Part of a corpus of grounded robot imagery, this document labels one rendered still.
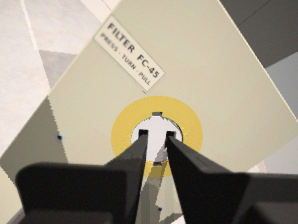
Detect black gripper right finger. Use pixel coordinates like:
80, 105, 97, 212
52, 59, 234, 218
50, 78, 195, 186
166, 136, 298, 224

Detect cream service panel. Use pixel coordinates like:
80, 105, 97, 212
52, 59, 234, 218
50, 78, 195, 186
0, 0, 298, 224

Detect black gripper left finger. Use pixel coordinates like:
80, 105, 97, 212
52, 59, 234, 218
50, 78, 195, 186
15, 134, 148, 224

